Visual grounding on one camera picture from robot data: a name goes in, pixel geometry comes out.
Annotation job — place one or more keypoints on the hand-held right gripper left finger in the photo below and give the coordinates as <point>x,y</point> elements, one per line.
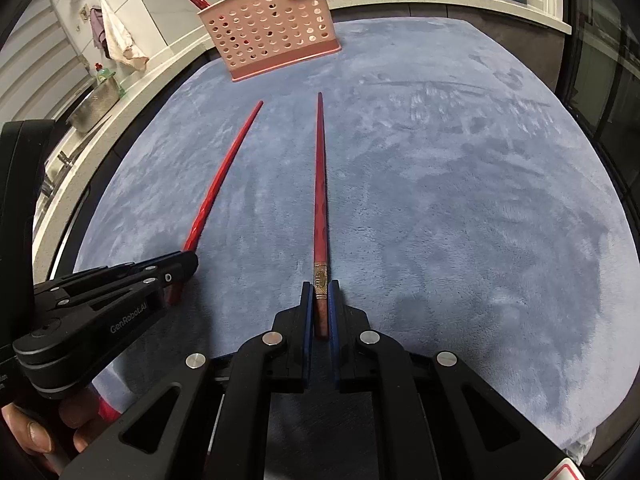
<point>306,340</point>

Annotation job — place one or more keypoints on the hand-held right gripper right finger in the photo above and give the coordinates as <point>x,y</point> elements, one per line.
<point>335,340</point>

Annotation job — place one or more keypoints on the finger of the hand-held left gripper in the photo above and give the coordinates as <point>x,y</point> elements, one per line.
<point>150,270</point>

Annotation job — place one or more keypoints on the pink perforated utensil basket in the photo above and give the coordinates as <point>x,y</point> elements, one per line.
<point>260,35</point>

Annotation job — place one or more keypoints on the person's left hand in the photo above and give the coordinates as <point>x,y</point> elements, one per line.
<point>40,435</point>

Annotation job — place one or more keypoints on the steel colander bowl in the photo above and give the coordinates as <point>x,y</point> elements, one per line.
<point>95,107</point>

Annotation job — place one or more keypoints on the blue-grey plush cloth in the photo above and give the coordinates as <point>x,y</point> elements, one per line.
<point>450,210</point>

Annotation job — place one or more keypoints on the green dish soap bottle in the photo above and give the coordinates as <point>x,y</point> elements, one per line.
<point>109,77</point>

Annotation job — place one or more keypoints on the window blinds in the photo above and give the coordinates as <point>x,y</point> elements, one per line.
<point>35,70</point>

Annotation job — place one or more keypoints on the white hanging towel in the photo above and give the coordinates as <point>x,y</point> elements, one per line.
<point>120,35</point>

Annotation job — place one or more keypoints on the purple hanging cloth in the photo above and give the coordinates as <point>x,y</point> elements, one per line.
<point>98,27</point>

